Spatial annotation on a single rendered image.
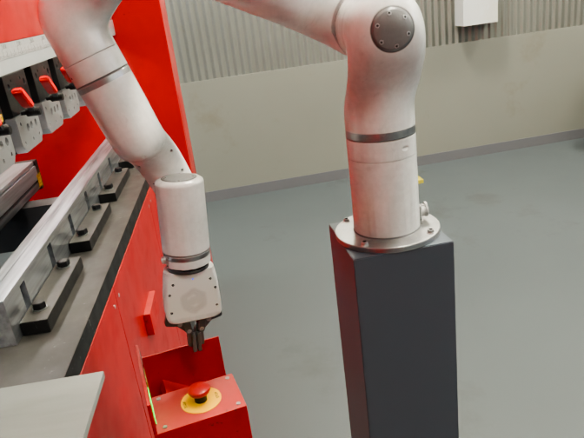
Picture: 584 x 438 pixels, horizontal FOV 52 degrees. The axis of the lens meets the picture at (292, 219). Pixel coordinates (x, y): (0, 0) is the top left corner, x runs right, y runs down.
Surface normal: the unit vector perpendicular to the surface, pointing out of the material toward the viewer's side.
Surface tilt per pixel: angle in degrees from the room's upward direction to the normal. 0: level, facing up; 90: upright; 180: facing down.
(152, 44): 90
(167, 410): 0
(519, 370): 0
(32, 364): 0
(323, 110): 90
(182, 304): 89
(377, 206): 90
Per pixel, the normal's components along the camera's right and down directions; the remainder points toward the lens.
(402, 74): 0.32, 0.82
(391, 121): 0.16, 0.37
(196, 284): 0.36, 0.26
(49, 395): -0.12, -0.93
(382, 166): -0.13, 0.37
